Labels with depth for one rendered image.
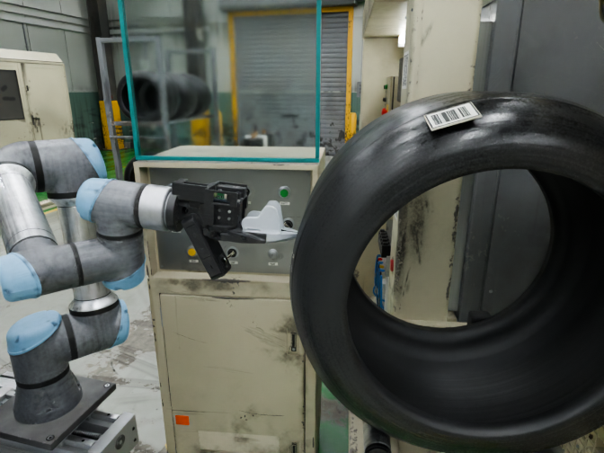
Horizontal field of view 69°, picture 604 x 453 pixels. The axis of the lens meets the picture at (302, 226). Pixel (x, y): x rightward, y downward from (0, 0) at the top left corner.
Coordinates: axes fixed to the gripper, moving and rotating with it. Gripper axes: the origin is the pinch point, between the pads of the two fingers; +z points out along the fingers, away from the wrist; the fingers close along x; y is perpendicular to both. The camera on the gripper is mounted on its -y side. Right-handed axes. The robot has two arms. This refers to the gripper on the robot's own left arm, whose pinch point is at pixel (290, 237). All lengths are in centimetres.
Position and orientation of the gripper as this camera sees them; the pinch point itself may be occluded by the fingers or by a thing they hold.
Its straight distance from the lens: 72.0
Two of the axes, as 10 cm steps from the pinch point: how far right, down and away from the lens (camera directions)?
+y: 1.1, -9.5, -2.9
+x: 1.0, -2.8, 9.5
